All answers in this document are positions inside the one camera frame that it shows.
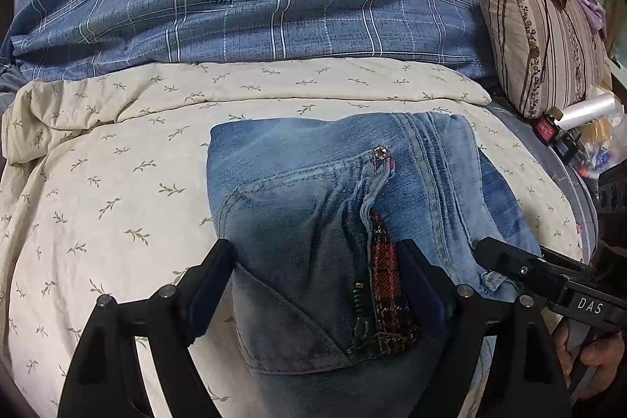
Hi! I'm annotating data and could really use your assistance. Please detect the dark red small bottle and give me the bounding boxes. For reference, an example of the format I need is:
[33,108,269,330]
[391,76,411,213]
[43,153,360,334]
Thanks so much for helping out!
[534,114,562,147]

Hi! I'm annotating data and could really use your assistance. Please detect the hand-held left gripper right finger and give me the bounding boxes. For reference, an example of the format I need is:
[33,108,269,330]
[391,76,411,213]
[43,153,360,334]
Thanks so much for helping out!
[398,239,574,418]

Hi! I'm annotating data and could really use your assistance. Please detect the small orange and white bottle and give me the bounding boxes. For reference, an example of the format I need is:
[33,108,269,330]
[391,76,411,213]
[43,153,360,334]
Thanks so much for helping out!
[575,144,613,179]

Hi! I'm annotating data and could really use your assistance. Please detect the cream leaf-print quilt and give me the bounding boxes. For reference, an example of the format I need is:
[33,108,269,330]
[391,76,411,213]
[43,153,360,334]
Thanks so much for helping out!
[0,58,589,418]

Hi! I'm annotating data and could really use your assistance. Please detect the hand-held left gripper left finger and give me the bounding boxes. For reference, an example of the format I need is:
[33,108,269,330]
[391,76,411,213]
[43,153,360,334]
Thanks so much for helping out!
[58,238,239,418]

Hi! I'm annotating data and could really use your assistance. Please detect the blue denim pants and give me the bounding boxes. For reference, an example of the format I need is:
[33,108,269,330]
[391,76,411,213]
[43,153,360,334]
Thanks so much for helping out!
[206,112,542,418]

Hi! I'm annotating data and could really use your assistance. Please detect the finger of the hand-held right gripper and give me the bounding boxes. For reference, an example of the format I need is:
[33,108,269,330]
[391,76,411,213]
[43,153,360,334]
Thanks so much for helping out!
[474,236,598,305]

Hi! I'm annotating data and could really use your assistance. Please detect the person's right hand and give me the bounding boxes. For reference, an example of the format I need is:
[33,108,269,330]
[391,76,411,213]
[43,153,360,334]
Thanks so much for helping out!
[556,320,627,395]

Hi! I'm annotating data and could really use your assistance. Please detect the white plastic roll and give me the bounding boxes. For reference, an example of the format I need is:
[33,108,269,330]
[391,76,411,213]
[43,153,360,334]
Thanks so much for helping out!
[556,92,624,132]

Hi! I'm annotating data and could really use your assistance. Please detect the black box with blue label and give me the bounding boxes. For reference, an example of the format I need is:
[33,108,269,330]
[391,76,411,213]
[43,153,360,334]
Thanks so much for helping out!
[553,134,586,164]

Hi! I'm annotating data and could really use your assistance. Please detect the striped beige pillow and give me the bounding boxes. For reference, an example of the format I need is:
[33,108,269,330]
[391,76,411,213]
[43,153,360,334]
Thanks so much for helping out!
[479,0,613,120]

